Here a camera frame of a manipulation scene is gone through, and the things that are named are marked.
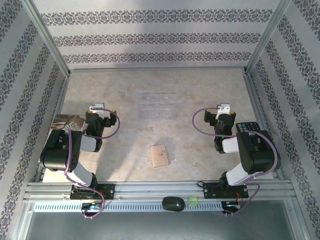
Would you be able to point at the black remote control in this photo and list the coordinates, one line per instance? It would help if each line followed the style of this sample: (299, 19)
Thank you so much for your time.
(247, 126)

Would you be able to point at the aluminium side rail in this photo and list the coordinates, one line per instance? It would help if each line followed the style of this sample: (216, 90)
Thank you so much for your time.
(260, 107)
(63, 97)

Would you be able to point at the black computer mouse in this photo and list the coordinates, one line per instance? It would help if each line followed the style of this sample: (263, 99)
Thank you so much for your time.
(173, 204)

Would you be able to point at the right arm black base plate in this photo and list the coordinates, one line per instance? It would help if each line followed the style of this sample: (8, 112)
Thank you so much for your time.
(212, 191)

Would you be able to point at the clear acrylic tray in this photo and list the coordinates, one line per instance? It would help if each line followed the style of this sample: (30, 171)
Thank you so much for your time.
(157, 107)

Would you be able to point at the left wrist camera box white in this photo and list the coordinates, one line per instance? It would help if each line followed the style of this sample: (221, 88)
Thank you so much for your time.
(97, 108)

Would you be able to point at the small circuit board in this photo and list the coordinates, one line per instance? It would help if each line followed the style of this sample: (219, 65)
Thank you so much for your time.
(91, 206)
(231, 206)

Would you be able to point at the book with photo cover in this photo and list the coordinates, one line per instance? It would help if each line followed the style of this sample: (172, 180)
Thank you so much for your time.
(70, 122)

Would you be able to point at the beige leather card holder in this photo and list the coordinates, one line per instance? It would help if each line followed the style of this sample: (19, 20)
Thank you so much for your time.
(159, 156)

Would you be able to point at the aluminium frame post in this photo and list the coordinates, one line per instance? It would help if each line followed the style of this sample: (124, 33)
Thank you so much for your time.
(268, 37)
(47, 40)

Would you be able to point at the aluminium mounting rail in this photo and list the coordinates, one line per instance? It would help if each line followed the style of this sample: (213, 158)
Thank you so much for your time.
(155, 187)

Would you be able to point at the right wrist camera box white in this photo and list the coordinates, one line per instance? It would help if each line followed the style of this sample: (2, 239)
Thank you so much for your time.
(223, 110)

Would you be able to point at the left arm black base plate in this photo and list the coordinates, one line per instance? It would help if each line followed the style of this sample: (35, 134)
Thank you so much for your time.
(108, 191)

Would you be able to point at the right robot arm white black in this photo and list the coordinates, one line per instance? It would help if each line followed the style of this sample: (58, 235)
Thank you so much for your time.
(260, 157)

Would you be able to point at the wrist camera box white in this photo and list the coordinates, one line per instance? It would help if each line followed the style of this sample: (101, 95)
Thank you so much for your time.
(223, 110)
(97, 108)

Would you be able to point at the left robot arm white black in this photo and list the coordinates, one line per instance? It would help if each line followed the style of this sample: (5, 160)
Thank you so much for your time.
(57, 155)

